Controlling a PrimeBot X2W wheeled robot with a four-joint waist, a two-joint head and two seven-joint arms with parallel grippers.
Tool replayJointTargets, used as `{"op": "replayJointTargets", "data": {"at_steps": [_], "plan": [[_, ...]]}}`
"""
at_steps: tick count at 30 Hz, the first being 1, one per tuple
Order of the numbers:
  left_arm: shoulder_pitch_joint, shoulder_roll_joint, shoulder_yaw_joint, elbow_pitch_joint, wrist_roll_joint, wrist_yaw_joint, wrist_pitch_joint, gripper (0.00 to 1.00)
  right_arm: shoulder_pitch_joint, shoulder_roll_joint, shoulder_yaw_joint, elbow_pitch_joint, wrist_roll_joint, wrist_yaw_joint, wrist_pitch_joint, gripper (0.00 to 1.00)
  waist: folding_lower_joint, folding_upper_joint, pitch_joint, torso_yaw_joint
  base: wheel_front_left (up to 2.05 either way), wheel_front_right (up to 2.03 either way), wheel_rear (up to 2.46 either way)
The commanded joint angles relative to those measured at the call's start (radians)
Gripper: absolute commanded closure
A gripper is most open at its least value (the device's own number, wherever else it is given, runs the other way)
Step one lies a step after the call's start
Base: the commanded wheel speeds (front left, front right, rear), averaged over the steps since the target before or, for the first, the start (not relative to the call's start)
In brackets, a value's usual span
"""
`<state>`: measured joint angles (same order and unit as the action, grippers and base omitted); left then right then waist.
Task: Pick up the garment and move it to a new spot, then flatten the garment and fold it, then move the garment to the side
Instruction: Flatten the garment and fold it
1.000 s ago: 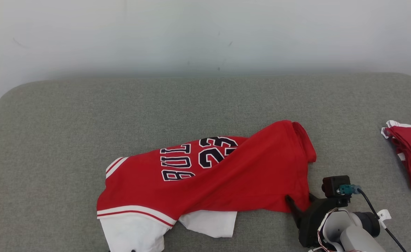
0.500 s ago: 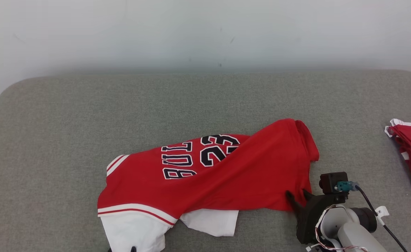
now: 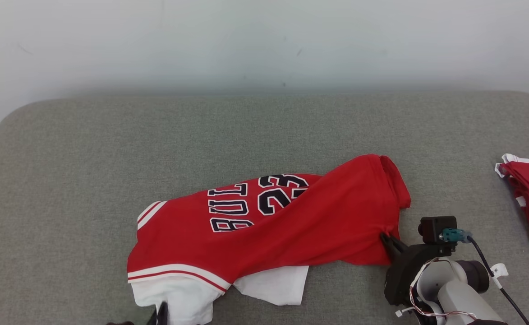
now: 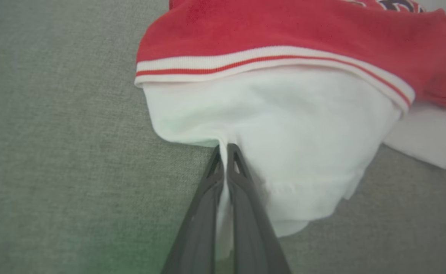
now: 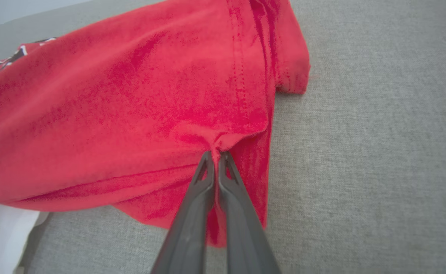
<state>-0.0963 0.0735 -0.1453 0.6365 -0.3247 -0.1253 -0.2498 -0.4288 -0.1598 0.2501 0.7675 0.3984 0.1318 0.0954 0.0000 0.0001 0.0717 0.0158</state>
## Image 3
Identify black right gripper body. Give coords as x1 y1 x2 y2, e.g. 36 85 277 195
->
384 244 457 307

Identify white cable label tag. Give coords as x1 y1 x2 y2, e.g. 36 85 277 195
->
490 263 510 289

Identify black cable teal connector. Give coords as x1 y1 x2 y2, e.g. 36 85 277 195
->
439 228 529 325

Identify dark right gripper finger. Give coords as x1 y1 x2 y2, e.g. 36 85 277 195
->
379 232 403 263
389 235 410 253

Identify red Bulls jersey white trim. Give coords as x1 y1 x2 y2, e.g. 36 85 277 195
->
127 154 412 325

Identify thin white red wires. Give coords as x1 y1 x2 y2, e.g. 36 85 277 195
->
394 257 478 319

